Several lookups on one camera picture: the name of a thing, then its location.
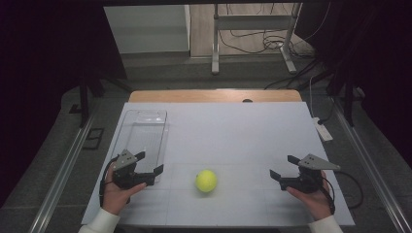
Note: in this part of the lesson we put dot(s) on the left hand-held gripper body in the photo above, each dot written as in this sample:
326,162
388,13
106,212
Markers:
124,161

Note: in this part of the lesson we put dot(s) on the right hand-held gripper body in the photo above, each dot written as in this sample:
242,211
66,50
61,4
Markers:
311,179

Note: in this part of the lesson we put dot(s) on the clear plastic container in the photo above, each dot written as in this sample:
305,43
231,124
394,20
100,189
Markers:
147,136

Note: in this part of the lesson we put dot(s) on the yellow tennis ball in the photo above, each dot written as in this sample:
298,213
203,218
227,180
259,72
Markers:
206,181

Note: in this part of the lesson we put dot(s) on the person's right hand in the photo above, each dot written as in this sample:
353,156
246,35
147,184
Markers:
315,204

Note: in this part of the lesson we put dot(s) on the person's left hand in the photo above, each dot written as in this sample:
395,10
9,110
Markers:
115,197

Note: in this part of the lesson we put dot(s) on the white power strip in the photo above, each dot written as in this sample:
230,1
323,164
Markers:
322,129

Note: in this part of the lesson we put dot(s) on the black stand leg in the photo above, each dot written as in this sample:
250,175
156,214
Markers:
349,103
84,100

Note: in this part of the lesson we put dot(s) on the small dark round object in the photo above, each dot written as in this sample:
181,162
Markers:
247,100

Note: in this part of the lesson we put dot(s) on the wooden table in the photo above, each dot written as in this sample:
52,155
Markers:
194,96

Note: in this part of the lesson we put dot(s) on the dark curtain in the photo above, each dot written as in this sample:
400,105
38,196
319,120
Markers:
382,58
42,81

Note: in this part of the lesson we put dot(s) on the white cabinet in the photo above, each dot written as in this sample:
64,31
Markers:
145,29

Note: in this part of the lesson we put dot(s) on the black rectangular floor frame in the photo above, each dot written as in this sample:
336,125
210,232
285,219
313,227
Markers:
94,139

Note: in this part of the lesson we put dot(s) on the aluminium floor rail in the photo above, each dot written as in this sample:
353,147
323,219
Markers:
372,168
61,176

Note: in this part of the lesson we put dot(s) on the white metal stand frame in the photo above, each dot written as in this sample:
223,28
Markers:
252,22

